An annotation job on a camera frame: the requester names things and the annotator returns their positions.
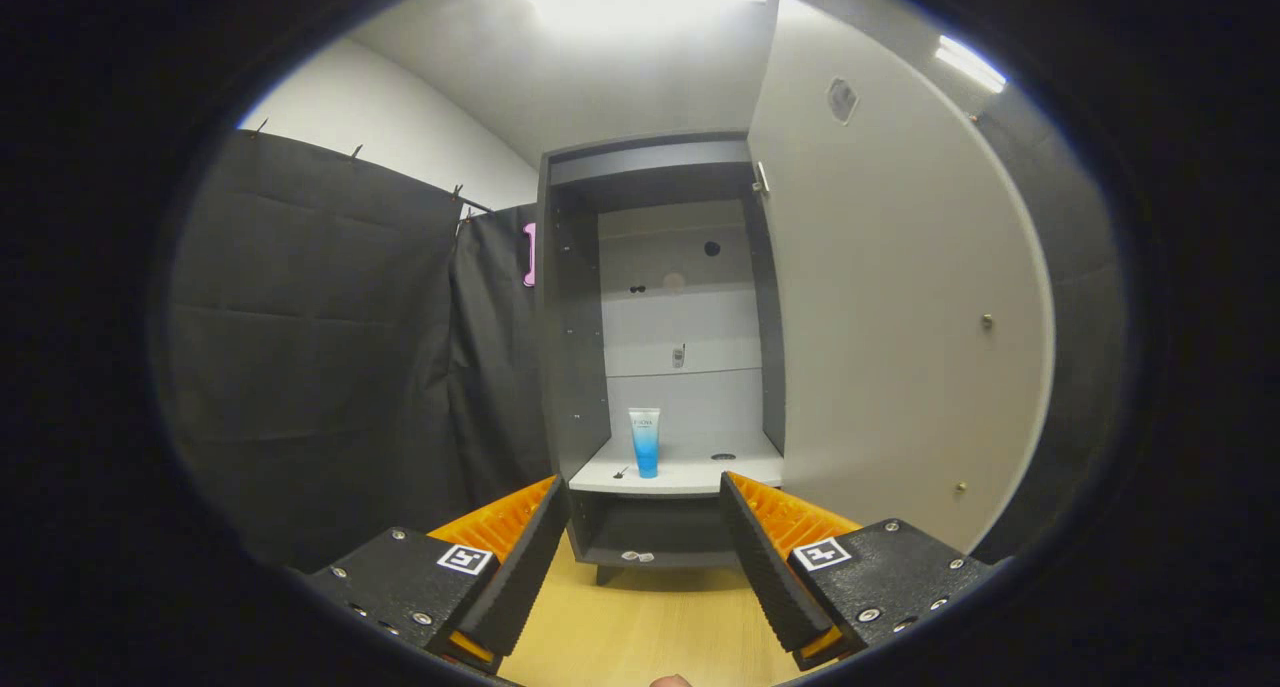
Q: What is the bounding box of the beige cabinet door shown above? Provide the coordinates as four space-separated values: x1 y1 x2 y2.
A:
748 0 1056 553

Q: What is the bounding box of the blue cosmetic tube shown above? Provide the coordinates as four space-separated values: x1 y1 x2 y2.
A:
628 408 662 479

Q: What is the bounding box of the long ceiling light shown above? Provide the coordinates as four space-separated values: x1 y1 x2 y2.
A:
935 35 1008 94

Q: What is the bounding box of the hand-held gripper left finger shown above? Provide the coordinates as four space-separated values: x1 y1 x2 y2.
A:
300 473 573 676

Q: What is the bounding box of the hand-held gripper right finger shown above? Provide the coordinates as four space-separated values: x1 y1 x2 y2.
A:
718 469 1001 670

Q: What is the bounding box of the white cabinet shelf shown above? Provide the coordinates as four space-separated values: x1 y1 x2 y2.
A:
568 437 784 496

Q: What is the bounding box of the black backdrop cloth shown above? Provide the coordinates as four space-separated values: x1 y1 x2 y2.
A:
165 87 1126 568

